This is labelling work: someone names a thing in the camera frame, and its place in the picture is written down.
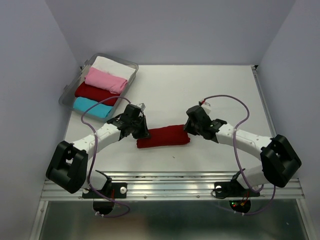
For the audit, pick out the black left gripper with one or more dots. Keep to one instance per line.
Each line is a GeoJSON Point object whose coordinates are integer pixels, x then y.
{"type": "Point", "coordinates": [144, 133]}

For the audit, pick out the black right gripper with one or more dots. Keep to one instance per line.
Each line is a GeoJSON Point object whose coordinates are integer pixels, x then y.
{"type": "Point", "coordinates": [188, 128]}

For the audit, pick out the clear plastic storage bin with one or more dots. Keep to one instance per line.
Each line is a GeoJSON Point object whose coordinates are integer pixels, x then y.
{"type": "Point", "coordinates": [68, 97]}

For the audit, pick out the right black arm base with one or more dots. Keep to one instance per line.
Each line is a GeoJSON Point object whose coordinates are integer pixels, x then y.
{"type": "Point", "coordinates": [231, 189]}

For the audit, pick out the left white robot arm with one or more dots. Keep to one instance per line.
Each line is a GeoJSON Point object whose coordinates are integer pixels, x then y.
{"type": "Point", "coordinates": [68, 167]}

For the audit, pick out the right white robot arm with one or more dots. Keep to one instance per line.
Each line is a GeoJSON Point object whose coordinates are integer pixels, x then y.
{"type": "Point", "coordinates": [279, 161]}

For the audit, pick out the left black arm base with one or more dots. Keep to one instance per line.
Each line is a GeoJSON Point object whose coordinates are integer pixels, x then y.
{"type": "Point", "coordinates": [114, 190]}

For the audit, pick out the rolled pink t shirt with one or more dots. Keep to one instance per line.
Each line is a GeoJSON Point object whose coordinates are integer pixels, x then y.
{"type": "Point", "coordinates": [105, 81]}

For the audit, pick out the rolled white t shirt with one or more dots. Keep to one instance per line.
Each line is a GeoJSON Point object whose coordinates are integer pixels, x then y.
{"type": "Point", "coordinates": [112, 67]}

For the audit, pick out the rolled dark red t shirt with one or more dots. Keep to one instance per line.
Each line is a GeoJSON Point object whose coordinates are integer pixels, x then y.
{"type": "Point", "coordinates": [93, 93]}

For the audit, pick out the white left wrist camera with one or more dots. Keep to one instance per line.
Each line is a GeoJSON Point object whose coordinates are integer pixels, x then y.
{"type": "Point", "coordinates": [142, 106]}

